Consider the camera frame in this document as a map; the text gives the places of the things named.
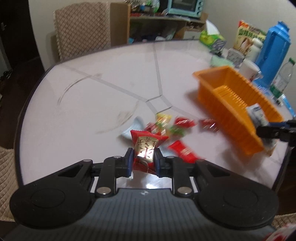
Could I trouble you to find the long red snack bar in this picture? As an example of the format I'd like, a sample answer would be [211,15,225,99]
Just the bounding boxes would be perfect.
[168,140,204,164]

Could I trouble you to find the red foil candy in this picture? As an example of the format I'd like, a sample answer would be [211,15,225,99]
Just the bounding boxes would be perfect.
[199,118,219,132]

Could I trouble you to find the small green candy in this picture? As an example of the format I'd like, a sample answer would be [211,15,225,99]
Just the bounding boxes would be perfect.
[169,126,186,137]

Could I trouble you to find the red gold candy packet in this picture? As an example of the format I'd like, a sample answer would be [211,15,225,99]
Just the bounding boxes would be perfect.
[130,130,169,175]

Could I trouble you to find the yellow green candy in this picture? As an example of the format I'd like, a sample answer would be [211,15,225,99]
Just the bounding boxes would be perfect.
[156,113,172,130]

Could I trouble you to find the silver white snack wrapper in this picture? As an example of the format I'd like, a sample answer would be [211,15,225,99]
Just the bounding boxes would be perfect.
[120,116,145,141]

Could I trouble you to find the small red candy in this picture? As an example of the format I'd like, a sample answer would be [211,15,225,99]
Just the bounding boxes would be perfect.
[174,117,196,128]

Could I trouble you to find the blue white tube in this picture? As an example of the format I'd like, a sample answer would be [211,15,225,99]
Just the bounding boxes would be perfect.
[279,94,295,118]

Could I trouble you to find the green cap water bottle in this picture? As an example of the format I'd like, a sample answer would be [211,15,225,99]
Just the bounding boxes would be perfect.
[269,58,295,99]

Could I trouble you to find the blue floss pick box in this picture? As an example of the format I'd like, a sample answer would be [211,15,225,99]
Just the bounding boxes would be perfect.
[252,79,274,100]

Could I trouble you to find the quilted beige chair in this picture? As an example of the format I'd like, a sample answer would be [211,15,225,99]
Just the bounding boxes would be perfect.
[53,2,111,60]
[0,147,19,222]

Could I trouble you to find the orange plastic tray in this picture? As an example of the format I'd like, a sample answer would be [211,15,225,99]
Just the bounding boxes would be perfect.
[193,66,283,155]

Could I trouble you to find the white cartoon mug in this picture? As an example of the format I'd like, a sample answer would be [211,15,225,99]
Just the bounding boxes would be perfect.
[239,59,263,82]

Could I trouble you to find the blue thermos jug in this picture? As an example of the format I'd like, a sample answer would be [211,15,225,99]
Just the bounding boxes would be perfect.
[255,21,291,88]

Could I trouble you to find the white bottle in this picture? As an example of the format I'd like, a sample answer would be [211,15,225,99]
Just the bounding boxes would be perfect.
[245,38,263,63]

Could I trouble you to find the patterned grey mug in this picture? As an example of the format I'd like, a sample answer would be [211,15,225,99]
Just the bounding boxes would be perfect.
[226,48,245,68]

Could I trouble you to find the green cloth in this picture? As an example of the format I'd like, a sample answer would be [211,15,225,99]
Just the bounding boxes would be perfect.
[210,55,235,68]

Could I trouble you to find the walnut cereal box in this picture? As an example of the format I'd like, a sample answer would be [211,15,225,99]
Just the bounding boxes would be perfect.
[233,20,266,55]

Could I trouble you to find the green tissue pack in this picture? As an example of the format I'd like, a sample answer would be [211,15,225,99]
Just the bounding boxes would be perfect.
[199,30,227,52]

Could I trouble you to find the teal toaster oven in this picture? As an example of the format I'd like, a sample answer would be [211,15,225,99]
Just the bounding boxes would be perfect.
[167,0,204,18]

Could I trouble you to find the wooden shelf unit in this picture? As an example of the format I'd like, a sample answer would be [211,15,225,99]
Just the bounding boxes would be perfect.
[110,2,208,47]

